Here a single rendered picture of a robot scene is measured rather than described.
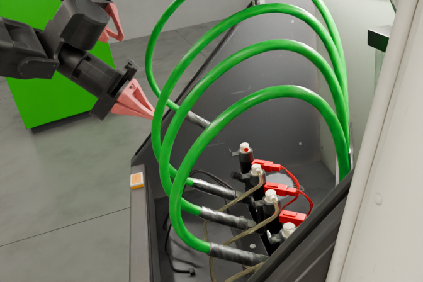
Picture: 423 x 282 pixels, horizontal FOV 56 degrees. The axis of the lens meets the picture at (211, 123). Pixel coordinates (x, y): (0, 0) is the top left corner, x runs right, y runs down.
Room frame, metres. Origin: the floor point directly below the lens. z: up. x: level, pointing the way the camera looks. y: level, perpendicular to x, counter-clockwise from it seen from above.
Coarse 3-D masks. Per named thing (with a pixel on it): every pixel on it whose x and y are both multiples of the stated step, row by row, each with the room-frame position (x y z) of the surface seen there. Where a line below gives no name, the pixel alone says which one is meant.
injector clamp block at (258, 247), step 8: (232, 208) 0.64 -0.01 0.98; (240, 208) 0.64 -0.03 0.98; (248, 208) 0.64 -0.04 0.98; (240, 216) 0.61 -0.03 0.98; (248, 216) 0.61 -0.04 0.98; (232, 232) 0.64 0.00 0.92; (240, 232) 0.57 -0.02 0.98; (240, 240) 0.55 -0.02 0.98; (248, 240) 0.55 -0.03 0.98; (256, 240) 0.54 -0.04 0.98; (240, 248) 0.55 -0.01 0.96; (248, 248) 0.53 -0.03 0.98; (256, 248) 0.52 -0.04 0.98; (264, 248) 0.52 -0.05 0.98
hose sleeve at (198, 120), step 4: (188, 112) 0.75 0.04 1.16; (192, 112) 0.76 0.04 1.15; (188, 116) 0.75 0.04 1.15; (192, 116) 0.75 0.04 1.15; (196, 116) 0.75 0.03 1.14; (200, 116) 0.76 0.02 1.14; (192, 120) 0.75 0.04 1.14; (196, 120) 0.75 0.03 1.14; (200, 120) 0.75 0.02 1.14; (204, 120) 0.75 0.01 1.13; (196, 124) 0.75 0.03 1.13; (200, 124) 0.74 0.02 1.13; (204, 124) 0.74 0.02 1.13; (208, 124) 0.74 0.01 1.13
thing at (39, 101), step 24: (0, 0) 3.53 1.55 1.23; (24, 0) 3.59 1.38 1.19; (48, 0) 3.65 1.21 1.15; (96, 48) 3.75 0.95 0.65; (24, 96) 3.49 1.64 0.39; (48, 96) 3.56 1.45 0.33; (72, 96) 3.63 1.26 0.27; (24, 120) 3.47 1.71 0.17; (48, 120) 3.54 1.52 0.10; (72, 120) 3.65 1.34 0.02
